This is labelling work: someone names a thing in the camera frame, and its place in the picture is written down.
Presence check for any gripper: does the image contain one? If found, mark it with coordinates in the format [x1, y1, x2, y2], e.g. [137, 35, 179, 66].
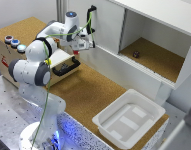
[68, 33, 96, 52]

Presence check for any wooden drawer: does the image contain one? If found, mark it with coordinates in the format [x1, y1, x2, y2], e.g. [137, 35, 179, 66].
[48, 46, 82, 88]

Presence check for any wooden drawer box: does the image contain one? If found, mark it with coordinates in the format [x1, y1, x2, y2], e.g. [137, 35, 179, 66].
[0, 16, 69, 89]

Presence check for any white sliding door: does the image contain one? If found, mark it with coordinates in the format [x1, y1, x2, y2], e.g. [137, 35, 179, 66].
[66, 0, 126, 56]

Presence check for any purple block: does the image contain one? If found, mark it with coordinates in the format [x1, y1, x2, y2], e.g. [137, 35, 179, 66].
[133, 50, 141, 59]

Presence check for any green button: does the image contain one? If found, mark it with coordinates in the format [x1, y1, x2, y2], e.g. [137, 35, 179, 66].
[15, 43, 28, 55]

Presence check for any blue button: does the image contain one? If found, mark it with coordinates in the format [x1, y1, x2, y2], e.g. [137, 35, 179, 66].
[10, 38, 21, 49]

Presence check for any white cabinet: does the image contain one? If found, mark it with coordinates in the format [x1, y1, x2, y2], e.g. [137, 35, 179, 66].
[57, 0, 191, 105]

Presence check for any red button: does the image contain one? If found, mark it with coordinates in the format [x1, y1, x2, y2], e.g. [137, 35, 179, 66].
[4, 34, 14, 45]

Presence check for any white plastic box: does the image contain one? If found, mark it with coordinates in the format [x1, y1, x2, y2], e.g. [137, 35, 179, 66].
[91, 88, 167, 150]

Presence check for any black drawer handle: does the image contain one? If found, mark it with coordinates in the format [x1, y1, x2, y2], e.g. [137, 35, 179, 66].
[51, 56, 82, 77]

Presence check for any black door handle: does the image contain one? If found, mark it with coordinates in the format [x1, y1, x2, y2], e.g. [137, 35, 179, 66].
[88, 4, 98, 50]

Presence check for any green cable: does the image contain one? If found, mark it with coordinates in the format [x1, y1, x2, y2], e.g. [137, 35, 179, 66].
[29, 11, 96, 149]

